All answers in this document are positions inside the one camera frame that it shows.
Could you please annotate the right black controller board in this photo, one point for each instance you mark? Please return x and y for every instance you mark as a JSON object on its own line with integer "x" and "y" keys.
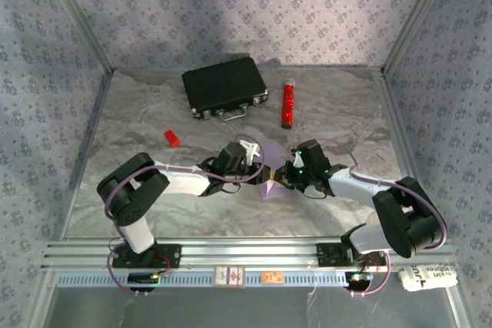
{"x": 357, "y": 279}

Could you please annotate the white card with red print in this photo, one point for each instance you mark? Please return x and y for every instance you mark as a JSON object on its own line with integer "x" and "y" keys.
{"x": 230, "y": 277}

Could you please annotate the orange label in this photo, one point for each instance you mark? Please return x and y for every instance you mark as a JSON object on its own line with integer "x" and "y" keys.
{"x": 272, "y": 277}

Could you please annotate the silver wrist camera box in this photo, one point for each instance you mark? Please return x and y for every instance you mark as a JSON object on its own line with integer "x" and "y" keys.
{"x": 250, "y": 151}
{"x": 298, "y": 159}

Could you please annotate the left black controller board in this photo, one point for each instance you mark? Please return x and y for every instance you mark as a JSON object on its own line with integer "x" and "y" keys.
{"x": 142, "y": 278}

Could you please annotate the aluminium mounting rail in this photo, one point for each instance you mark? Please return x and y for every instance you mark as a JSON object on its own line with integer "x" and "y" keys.
{"x": 250, "y": 253}

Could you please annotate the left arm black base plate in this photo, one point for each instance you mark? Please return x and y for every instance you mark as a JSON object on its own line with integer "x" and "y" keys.
{"x": 173, "y": 257}

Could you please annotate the purple square paper sheet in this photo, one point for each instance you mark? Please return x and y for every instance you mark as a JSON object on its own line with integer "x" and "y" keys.
{"x": 271, "y": 155}

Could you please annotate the floral patterned backdrop cloth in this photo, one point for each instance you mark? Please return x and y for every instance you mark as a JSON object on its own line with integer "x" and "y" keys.
{"x": 246, "y": 5}

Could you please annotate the aluminium frame post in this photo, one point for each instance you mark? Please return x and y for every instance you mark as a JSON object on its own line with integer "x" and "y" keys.
{"x": 416, "y": 17}
{"x": 78, "y": 17}

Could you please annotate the grey metal panel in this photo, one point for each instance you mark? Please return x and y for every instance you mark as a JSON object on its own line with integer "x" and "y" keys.
{"x": 246, "y": 309}

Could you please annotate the red rectangular block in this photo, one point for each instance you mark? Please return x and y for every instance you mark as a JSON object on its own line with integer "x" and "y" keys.
{"x": 172, "y": 139}

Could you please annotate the black controller board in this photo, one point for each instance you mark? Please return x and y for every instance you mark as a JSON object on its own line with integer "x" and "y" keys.
{"x": 357, "y": 279}
{"x": 142, "y": 278}

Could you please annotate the marble patterned table cover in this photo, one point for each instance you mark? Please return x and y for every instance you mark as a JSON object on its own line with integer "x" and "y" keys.
{"x": 230, "y": 220}

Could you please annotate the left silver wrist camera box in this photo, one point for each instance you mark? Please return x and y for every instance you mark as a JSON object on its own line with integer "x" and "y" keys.
{"x": 250, "y": 151}

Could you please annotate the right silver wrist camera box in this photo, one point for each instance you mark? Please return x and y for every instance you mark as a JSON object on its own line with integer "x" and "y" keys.
{"x": 298, "y": 159}

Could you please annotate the aluminium table edge rail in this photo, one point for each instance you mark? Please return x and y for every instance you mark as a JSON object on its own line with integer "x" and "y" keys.
{"x": 396, "y": 113}
{"x": 86, "y": 151}

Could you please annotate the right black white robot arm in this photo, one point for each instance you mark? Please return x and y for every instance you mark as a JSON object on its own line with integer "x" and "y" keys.
{"x": 403, "y": 224}

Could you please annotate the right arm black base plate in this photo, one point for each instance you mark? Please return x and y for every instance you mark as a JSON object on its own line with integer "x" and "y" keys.
{"x": 326, "y": 255}

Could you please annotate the red glitter tube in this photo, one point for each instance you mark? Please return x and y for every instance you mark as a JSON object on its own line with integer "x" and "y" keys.
{"x": 288, "y": 105}

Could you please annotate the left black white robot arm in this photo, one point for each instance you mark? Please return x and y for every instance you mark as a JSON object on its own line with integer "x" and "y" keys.
{"x": 130, "y": 197}

